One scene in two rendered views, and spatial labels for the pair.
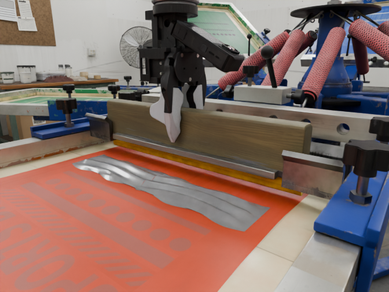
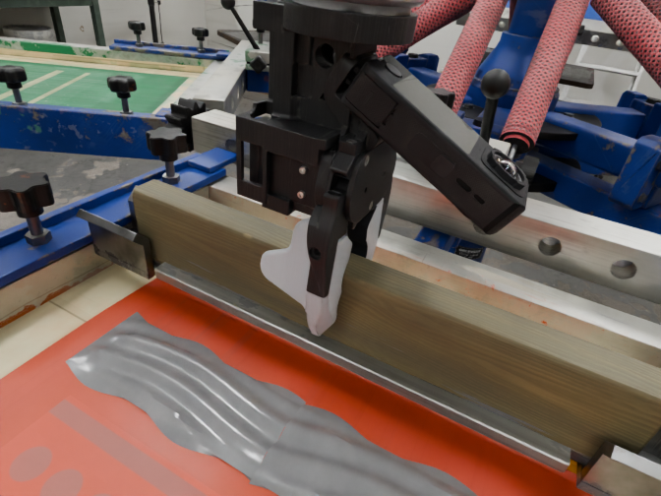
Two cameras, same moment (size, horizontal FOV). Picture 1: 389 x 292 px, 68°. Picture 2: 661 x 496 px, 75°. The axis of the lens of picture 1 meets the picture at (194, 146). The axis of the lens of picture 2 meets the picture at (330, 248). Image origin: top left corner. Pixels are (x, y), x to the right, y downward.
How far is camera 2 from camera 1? 28 cm
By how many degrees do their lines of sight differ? 21
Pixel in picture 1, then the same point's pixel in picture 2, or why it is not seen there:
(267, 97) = not seen: hidden behind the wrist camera
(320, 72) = (545, 93)
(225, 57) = (504, 207)
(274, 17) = not seen: outside the picture
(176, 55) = (357, 168)
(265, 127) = (567, 374)
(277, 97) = not seen: hidden behind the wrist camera
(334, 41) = (570, 24)
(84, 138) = (81, 263)
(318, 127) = (574, 257)
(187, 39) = (392, 127)
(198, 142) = (378, 342)
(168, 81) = (330, 237)
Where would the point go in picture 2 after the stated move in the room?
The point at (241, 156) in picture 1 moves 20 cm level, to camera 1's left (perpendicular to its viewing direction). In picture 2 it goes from (485, 400) to (171, 429)
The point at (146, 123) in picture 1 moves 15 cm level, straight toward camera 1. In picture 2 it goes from (242, 268) to (291, 431)
